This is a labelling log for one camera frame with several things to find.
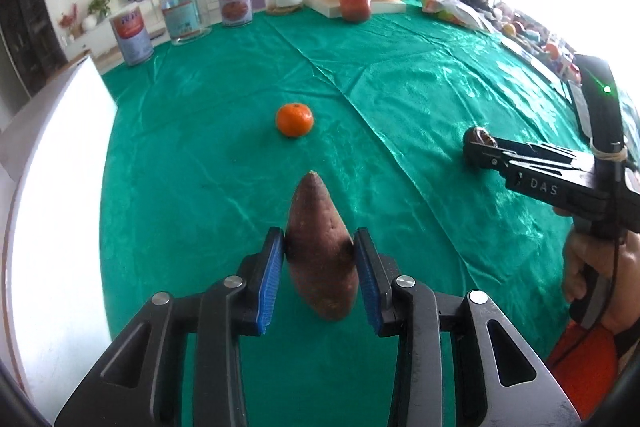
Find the dark brown walnut date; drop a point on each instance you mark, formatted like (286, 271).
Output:
(481, 136)

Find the white book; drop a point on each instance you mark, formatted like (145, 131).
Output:
(325, 4)

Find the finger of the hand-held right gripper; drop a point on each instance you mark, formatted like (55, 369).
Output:
(487, 159)
(540, 148)

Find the green tablecloth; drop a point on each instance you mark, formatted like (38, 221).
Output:
(200, 157)

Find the white cardboard box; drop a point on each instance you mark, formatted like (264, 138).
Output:
(55, 207)

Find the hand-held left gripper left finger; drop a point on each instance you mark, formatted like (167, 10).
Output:
(270, 282)

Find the white television cabinet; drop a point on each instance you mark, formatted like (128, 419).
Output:
(157, 34)

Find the person's right hand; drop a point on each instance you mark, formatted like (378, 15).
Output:
(580, 267)

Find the pointed sweet potato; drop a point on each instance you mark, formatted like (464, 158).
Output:
(320, 237)

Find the small mandarin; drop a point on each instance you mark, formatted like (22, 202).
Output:
(295, 120)

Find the clear jar blue label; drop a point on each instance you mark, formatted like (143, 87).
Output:
(184, 14)

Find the black display cabinet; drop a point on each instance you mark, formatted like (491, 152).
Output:
(27, 22)

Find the white plastic bag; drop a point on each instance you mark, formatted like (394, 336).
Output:
(452, 12)

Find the red flower plant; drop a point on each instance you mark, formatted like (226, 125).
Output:
(70, 19)

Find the pale blue label tin can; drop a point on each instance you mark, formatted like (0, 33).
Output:
(131, 37)

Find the pile of colourful clutter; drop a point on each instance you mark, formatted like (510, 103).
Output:
(530, 32)

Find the red apple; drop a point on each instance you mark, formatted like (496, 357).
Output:
(355, 7)

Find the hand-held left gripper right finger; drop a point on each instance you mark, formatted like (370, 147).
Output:
(369, 282)

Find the green plant in white vase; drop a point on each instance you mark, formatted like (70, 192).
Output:
(99, 9)

